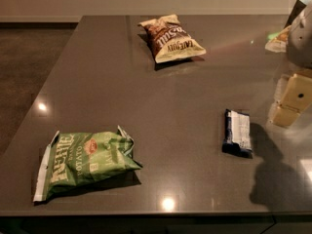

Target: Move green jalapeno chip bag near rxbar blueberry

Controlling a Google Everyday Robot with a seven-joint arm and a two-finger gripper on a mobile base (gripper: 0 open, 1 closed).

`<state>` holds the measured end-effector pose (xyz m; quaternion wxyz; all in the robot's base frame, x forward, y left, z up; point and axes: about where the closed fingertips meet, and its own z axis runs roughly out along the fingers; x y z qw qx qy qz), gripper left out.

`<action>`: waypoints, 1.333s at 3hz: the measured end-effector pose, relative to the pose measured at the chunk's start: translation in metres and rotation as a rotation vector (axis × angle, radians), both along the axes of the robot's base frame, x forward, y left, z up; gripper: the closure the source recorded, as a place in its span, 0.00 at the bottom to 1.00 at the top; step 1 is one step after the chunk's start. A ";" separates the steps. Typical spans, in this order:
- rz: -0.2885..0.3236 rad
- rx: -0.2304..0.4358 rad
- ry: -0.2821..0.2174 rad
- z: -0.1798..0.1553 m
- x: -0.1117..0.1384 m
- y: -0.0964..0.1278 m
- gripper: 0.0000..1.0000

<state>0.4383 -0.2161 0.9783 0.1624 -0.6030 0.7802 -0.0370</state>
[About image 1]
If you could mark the green jalapeno chip bag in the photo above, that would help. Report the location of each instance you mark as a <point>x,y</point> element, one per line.
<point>77,159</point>

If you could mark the light snack bag at edge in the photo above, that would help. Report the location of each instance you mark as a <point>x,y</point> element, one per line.
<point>278,43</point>

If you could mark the brown chip bag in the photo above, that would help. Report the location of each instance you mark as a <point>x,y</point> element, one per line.
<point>169,41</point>

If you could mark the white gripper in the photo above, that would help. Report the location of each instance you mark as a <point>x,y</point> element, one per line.
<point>301,41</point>

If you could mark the blue rxbar blueberry bar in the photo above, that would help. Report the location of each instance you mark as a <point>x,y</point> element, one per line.
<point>237,139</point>

